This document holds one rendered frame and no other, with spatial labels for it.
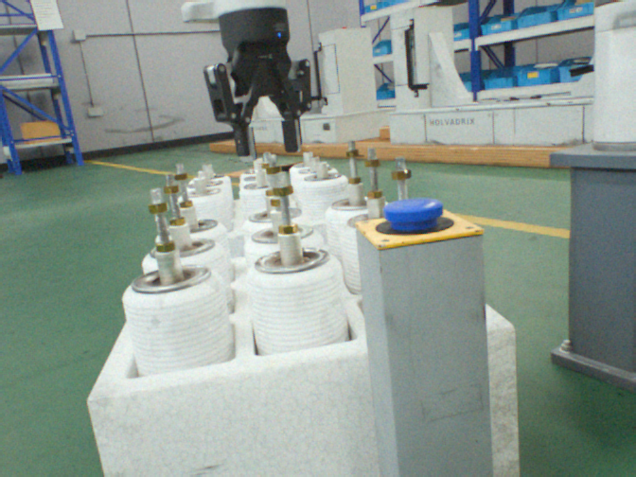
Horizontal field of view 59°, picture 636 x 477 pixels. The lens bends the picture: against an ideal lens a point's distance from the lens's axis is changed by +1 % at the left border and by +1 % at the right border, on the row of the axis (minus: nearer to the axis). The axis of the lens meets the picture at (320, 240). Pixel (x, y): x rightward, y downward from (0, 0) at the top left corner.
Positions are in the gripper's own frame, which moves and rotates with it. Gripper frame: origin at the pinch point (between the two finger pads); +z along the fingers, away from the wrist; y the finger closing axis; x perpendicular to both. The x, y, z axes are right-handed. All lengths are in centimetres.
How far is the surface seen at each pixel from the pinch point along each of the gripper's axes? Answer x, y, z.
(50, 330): 69, -6, 36
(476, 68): 249, 515, -13
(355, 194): 1.4, 15.7, 9.0
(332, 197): 22.2, 33.2, 14.0
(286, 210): -9.6, -7.5, 5.4
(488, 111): 80, 209, 12
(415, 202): -27.4, -11.6, 2.8
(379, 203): -8.2, 8.7, 8.3
